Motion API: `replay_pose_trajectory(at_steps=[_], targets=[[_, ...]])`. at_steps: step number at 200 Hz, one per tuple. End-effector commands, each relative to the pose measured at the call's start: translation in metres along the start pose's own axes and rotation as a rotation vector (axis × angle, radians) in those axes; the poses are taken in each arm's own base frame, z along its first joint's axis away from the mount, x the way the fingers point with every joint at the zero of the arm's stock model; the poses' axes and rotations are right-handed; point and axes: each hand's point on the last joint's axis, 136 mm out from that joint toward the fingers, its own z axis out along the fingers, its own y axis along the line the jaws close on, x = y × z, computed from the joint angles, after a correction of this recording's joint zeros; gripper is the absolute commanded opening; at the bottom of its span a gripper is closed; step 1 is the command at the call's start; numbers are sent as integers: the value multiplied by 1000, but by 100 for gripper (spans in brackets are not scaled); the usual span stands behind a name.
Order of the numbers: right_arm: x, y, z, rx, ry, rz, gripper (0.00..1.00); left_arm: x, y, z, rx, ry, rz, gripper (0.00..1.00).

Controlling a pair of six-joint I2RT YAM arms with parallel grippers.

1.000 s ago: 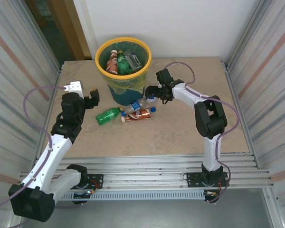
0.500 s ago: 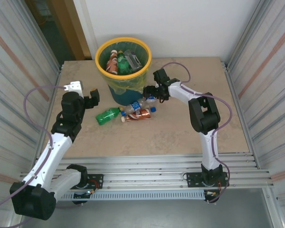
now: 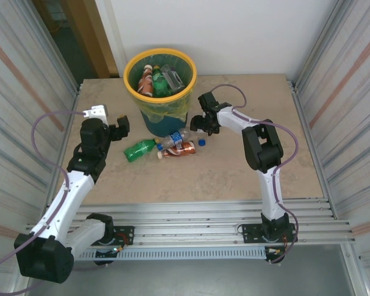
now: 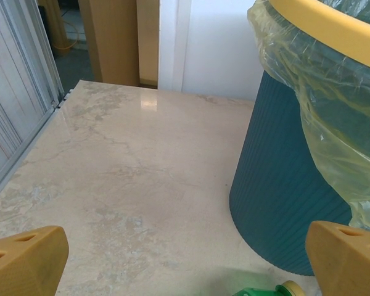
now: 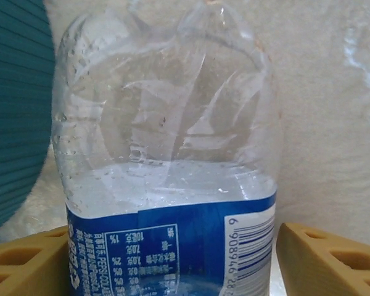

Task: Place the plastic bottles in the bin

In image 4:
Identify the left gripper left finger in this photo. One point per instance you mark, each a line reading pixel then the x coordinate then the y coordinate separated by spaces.
pixel 27 265

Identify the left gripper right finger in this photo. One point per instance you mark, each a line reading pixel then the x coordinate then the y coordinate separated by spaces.
pixel 345 262

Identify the green soda bottle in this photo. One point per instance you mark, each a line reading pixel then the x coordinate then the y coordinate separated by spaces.
pixel 290 290

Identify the teal bin with yellow rim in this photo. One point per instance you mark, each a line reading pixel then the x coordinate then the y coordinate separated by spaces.
pixel 265 154

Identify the yellow plastic bin liner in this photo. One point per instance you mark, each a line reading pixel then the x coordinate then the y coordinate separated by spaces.
pixel 327 101

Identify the tan wooden board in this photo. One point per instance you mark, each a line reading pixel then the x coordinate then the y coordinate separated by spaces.
pixel 57 24

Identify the corrugated metal enclosure panel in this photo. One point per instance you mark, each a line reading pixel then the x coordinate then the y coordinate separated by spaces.
pixel 12 92

